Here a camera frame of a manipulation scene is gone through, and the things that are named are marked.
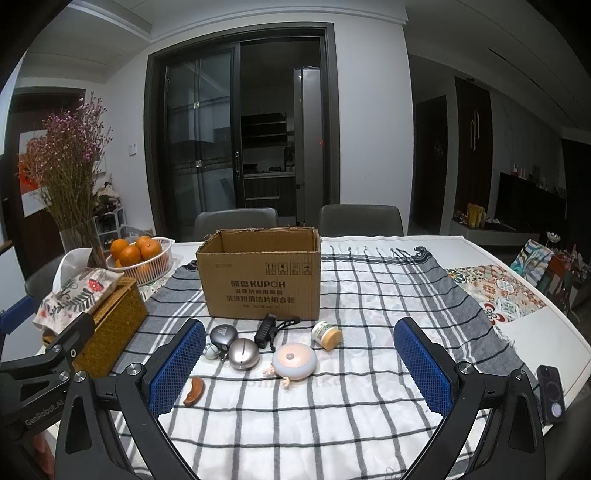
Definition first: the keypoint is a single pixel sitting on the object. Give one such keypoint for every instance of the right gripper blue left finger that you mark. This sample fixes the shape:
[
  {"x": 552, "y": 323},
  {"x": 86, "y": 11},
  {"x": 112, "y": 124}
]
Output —
[{"x": 145, "y": 391}]

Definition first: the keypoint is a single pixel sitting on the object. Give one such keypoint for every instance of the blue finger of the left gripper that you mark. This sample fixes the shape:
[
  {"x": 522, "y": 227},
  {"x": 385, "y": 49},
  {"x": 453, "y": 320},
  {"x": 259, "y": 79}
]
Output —
[
  {"x": 14, "y": 316},
  {"x": 71, "y": 341}
]

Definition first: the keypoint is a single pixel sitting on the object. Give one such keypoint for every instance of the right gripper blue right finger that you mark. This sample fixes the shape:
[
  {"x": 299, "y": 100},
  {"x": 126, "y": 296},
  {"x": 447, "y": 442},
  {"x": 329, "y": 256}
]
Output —
[{"x": 458, "y": 397}]

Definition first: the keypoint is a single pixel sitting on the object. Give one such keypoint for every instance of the brown wooden comb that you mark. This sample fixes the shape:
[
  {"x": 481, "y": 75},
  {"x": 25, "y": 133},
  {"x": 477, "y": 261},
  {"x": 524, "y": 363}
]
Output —
[{"x": 195, "y": 393}]

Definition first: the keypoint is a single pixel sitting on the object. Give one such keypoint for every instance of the grey teardrop case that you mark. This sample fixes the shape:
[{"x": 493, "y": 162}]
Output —
[{"x": 222, "y": 336}]

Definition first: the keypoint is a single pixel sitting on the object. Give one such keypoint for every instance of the silver round case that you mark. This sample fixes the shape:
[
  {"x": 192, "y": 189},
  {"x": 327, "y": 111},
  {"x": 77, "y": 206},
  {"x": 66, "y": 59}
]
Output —
[{"x": 243, "y": 354}]

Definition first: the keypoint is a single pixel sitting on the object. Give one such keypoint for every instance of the round white night light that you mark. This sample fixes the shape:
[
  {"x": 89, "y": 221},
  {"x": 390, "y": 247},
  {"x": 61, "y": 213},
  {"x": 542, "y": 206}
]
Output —
[{"x": 291, "y": 363}]

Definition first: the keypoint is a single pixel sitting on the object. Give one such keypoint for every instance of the black power adapter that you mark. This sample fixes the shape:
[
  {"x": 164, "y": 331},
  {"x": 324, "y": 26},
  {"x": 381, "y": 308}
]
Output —
[{"x": 268, "y": 329}]

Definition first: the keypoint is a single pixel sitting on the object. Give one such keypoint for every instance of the floral cloth bag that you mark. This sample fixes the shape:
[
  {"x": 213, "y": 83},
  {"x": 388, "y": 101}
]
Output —
[{"x": 76, "y": 289}]

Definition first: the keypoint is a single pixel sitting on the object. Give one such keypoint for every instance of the white basket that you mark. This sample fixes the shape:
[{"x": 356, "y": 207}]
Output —
[{"x": 149, "y": 270}]

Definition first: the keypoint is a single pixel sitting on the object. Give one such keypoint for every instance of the orange fruit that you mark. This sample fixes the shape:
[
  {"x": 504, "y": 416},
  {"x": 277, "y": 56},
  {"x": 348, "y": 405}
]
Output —
[
  {"x": 150, "y": 250},
  {"x": 116, "y": 247},
  {"x": 141, "y": 241},
  {"x": 129, "y": 256}
]

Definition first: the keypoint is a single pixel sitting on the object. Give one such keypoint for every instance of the grey checked table cloth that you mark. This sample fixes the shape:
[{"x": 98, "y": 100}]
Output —
[{"x": 359, "y": 415}]

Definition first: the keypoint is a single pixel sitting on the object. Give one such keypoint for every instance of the glass vase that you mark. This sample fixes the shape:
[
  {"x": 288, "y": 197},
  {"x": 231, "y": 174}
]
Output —
[{"x": 84, "y": 235}]

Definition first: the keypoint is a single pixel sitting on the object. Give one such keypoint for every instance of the patterned table mat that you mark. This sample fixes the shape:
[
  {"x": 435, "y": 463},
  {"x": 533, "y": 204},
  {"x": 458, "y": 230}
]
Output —
[{"x": 503, "y": 298}]

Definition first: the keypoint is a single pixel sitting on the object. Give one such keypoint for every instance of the white shoe rack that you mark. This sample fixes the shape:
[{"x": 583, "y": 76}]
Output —
[{"x": 109, "y": 225}]

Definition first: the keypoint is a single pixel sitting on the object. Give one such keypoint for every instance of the black smartphone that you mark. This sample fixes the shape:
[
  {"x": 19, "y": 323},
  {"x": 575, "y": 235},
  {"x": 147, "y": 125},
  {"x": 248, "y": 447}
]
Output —
[{"x": 551, "y": 392}]

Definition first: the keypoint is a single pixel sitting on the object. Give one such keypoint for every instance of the left grey chair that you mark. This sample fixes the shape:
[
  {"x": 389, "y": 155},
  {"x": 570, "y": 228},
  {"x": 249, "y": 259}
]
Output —
[{"x": 207, "y": 223}]

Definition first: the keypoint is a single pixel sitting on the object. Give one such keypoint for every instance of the grey chair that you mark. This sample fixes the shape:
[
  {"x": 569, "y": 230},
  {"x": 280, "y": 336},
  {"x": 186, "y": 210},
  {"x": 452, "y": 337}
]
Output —
[
  {"x": 207, "y": 223},
  {"x": 337, "y": 220}
]

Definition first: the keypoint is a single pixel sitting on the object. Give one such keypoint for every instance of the brown cardboard box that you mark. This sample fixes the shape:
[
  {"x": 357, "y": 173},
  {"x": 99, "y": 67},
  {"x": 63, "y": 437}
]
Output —
[{"x": 249, "y": 273}]

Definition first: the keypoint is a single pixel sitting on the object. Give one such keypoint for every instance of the purple dried flowers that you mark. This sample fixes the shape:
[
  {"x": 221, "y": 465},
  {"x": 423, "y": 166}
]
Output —
[{"x": 64, "y": 162}]

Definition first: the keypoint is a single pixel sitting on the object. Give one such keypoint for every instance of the right grey chair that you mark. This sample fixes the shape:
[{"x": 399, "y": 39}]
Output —
[{"x": 337, "y": 220}]

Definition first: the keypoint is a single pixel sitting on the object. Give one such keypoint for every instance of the black sliding glass door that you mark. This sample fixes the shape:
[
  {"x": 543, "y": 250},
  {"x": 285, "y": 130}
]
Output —
[{"x": 245, "y": 119}]

